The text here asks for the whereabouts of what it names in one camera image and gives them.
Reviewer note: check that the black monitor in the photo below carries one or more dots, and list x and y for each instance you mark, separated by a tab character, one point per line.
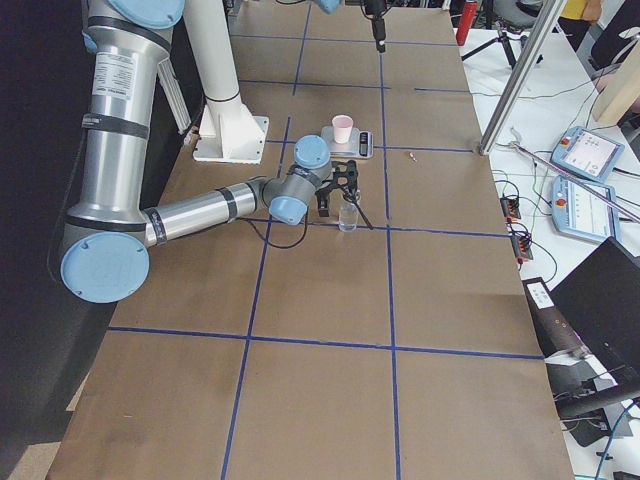
600	299

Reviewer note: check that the upper blue teach pendant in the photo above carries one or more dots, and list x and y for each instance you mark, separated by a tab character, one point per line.
587	154

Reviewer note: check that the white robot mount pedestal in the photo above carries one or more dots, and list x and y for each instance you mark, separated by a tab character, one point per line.
228	132

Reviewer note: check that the silver digital kitchen scale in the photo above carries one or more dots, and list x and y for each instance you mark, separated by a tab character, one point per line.
359	145

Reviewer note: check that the pink plastic cup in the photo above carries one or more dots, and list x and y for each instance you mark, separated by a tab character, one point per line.
342	126

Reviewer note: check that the clear glass sauce bottle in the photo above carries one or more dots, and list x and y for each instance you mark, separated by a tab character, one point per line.
348	217

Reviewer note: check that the black box with label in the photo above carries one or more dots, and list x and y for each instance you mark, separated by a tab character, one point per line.
554	333

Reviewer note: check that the aluminium frame post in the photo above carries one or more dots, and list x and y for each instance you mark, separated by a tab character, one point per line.
544	25

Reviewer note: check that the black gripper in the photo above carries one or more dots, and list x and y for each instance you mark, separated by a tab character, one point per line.
326	196
378	26

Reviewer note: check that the red cylinder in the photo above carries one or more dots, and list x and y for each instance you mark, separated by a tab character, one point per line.
466	21

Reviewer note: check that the blue teach pendant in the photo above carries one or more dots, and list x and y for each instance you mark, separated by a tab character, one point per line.
587	154
578	213

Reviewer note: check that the lower blue teach pendant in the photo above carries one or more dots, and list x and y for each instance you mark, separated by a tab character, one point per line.
578	213

